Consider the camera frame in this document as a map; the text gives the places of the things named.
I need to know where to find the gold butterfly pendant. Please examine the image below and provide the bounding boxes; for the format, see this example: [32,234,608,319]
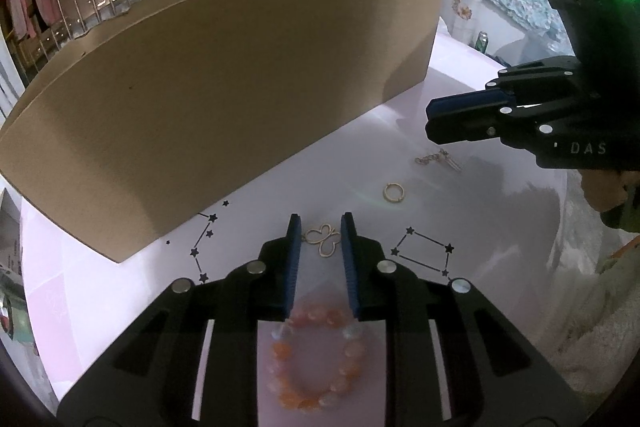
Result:
[304,223,343,259]

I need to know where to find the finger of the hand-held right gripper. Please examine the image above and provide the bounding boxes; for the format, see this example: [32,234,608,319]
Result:
[426,56,601,118]
[425,95,600,146]

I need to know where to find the person's right hand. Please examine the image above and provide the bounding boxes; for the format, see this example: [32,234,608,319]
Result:
[581,168,631,214]

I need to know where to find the white fluffy garment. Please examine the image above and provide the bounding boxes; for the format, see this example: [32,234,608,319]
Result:
[562,252,640,400]

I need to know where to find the orange bead bracelet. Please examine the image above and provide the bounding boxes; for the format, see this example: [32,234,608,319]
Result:
[269,302,366,410]

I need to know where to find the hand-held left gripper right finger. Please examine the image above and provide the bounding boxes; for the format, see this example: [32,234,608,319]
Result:
[340,212,586,427]

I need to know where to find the large cardboard box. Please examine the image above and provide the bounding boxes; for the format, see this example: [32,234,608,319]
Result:
[0,0,446,264]

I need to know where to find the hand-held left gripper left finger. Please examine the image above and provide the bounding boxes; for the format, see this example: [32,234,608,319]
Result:
[56,213,303,427]

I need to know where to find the gold chain earring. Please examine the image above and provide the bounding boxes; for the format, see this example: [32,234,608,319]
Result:
[413,148,462,173]

